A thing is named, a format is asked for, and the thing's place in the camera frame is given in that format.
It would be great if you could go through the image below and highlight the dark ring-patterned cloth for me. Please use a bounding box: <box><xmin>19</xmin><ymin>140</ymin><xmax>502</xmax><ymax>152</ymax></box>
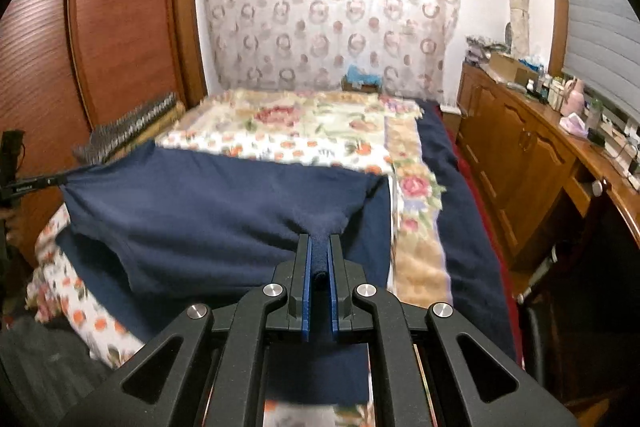
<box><xmin>72</xmin><ymin>92</ymin><xmax>183</xmax><ymax>165</ymax></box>

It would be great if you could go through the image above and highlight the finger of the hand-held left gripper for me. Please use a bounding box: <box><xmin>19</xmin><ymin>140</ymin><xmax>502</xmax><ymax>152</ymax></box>
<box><xmin>0</xmin><ymin>174</ymin><xmax>71</xmax><ymax>200</ymax></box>

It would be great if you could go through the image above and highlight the small cardboard box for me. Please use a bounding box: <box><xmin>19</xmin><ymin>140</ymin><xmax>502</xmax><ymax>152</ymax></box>
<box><xmin>341</xmin><ymin>77</ymin><xmax>383</xmax><ymax>94</ymax></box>

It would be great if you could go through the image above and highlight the person's left hand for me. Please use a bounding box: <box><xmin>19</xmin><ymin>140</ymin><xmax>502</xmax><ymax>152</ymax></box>
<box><xmin>0</xmin><ymin>207</ymin><xmax>23</xmax><ymax>258</ymax></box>

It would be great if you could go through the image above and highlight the sheer ring-patterned curtain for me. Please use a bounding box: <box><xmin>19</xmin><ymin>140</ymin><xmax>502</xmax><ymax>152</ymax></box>
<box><xmin>195</xmin><ymin>0</ymin><xmax>461</xmax><ymax>100</ymax></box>

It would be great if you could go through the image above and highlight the grey window blind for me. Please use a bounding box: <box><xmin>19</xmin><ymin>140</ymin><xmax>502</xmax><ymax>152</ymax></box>
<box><xmin>555</xmin><ymin>0</ymin><xmax>640</xmax><ymax>118</ymax></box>

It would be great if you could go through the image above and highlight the navy printed T-shirt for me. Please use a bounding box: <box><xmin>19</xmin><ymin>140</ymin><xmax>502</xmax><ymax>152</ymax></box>
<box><xmin>55</xmin><ymin>142</ymin><xmax>393</xmax><ymax>408</ymax></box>

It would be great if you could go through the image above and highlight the stack of folded clothes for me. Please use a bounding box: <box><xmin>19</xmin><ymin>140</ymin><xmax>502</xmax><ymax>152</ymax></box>
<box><xmin>465</xmin><ymin>34</ymin><xmax>508</xmax><ymax>65</ymax></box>

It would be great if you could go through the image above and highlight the navy bed sheet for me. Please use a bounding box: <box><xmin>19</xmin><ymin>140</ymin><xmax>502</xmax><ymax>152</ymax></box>
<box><xmin>417</xmin><ymin>99</ymin><xmax>518</xmax><ymax>363</ymax></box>

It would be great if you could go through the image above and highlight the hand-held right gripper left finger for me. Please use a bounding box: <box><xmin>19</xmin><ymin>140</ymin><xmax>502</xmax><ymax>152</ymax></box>
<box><xmin>57</xmin><ymin>232</ymin><xmax>313</xmax><ymax>427</ymax></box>

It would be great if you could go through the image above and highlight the pink flask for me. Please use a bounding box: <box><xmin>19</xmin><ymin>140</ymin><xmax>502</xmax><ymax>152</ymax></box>
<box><xmin>560</xmin><ymin>77</ymin><xmax>586</xmax><ymax>116</ymax></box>

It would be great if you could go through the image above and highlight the brown louvered wardrobe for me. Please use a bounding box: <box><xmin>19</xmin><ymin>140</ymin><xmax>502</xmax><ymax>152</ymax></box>
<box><xmin>0</xmin><ymin>0</ymin><xmax>208</xmax><ymax>268</ymax></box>

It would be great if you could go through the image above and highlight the floral blanket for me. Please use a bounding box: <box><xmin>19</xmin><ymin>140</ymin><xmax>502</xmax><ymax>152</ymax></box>
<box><xmin>155</xmin><ymin>89</ymin><xmax>453</xmax><ymax>308</ymax></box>

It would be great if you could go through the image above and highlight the orange fruit print sheet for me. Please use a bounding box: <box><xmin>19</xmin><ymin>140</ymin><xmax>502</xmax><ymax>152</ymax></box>
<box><xmin>25</xmin><ymin>202</ymin><xmax>376</xmax><ymax>427</ymax></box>

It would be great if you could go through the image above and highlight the open cardboard box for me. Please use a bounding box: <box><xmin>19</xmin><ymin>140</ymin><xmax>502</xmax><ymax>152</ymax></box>
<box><xmin>487</xmin><ymin>52</ymin><xmax>538</xmax><ymax>82</ymax></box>

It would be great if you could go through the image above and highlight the blue plastic bag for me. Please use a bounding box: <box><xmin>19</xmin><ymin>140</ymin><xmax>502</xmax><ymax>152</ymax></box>
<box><xmin>345</xmin><ymin>64</ymin><xmax>381</xmax><ymax>85</ymax></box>

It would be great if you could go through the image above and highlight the long wooden cabinet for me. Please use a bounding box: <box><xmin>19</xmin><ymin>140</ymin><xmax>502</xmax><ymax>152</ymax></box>
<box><xmin>455</xmin><ymin>62</ymin><xmax>640</xmax><ymax>268</ymax></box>

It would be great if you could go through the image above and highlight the pink tissue pack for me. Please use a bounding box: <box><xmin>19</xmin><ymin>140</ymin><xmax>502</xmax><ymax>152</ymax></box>
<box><xmin>559</xmin><ymin>114</ymin><xmax>590</xmax><ymax>138</ymax></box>

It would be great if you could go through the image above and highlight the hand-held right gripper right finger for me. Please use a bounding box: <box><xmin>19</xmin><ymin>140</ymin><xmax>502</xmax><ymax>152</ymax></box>
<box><xmin>327</xmin><ymin>232</ymin><xmax>578</xmax><ymax>427</ymax></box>

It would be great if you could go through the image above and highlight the black chair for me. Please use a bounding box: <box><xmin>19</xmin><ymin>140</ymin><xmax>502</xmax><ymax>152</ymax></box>
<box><xmin>515</xmin><ymin>207</ymin><xmax>640</xmax><ymax>418</ymax></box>

